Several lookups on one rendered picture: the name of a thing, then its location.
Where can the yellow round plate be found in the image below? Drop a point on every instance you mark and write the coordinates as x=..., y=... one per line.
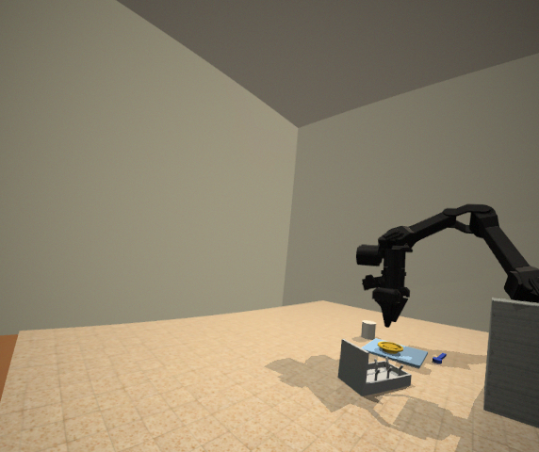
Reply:
x=390, y=347

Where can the light blue flat mat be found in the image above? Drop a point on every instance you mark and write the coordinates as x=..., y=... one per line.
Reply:
x=412, y=356

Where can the dark grey dish rack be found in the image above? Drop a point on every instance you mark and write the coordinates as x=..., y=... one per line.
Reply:
x=369, y=378

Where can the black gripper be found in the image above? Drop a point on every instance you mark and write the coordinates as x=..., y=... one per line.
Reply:
x=391, y=297

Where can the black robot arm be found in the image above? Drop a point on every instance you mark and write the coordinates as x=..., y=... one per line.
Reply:
x=522, y=279

